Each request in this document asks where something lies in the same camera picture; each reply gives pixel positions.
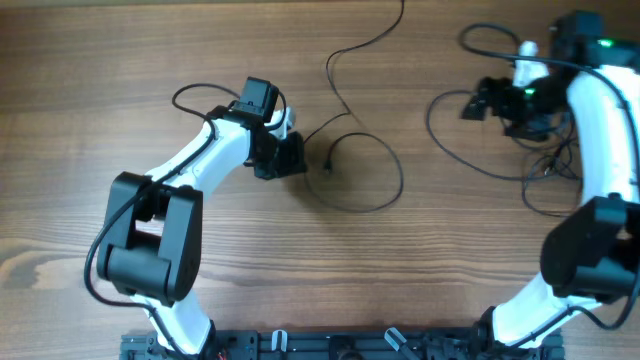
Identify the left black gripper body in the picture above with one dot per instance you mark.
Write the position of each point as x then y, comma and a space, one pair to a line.
279, 159

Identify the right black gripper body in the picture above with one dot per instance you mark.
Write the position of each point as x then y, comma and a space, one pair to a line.
529, 109

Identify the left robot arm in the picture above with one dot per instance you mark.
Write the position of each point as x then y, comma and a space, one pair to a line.
150, 245

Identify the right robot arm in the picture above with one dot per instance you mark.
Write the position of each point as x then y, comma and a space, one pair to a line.
592, 257

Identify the black aluminium base frame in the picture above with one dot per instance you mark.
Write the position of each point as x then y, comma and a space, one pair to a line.
438, 343

